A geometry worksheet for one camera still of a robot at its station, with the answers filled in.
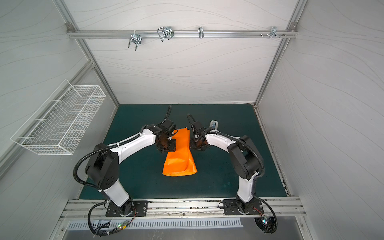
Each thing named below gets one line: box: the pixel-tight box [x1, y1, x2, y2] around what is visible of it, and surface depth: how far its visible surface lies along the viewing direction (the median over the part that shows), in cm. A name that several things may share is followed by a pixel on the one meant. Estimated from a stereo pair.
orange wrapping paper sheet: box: [162, 127, 198, 177], surface depth 85 cm
